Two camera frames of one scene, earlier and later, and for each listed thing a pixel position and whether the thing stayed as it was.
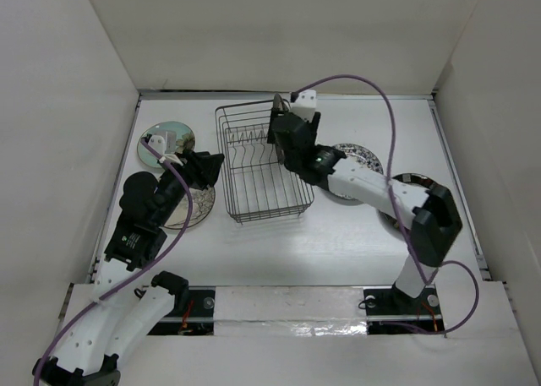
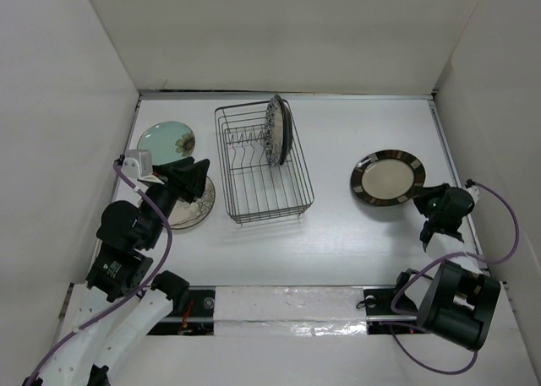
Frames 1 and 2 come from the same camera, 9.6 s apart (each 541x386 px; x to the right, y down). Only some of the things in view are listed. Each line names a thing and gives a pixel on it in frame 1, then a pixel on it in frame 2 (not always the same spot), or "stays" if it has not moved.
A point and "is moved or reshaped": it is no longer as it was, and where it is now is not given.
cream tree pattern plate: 202,201 stays
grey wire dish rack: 258,187 stays
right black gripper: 313,127 -> 419,194
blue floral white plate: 361,156 is moved or reshaped
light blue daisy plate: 177,139 stays
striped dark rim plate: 412,179 -> 387,176
